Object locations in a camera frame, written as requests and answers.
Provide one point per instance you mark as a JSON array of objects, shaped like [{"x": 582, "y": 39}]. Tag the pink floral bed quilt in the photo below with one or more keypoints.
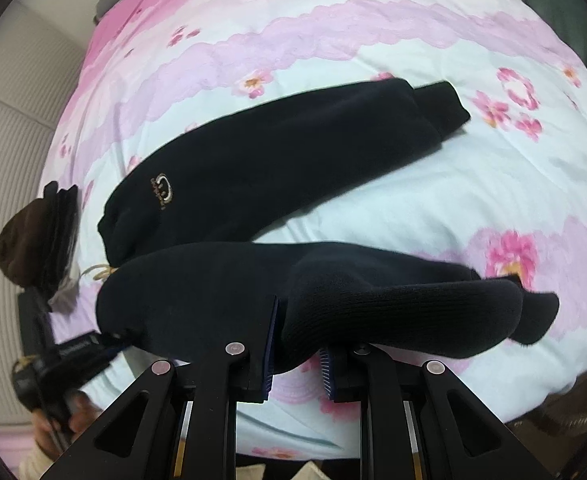
[{"x": 405, "y": 173}]

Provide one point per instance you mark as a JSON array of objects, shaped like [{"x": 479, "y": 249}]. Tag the cream sweater sleeve forearm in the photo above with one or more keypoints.
[{"x": 34, "y": 464}]

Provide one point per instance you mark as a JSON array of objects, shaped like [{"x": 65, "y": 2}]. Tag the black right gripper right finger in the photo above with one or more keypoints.
[{"x": 422, "y": 422}]

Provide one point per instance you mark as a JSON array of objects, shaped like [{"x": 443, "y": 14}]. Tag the brown and black folded clothes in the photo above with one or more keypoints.
[{"x": 36, "y": 245}]

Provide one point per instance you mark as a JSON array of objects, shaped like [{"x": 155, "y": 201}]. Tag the white louvered wardrobe doors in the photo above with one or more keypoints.
[{"x": 39, "y": 67}]

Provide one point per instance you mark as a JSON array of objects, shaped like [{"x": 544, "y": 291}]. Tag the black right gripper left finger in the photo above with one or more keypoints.
[{"x": 178, "y": 421}]

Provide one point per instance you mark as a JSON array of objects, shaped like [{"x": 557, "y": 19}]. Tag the black fleece pants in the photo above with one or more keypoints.
[{"x": 188, "y": 236}]

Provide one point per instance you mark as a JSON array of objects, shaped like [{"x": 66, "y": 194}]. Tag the person's left hand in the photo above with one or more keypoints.
[{"x": 83, "y": 414}]

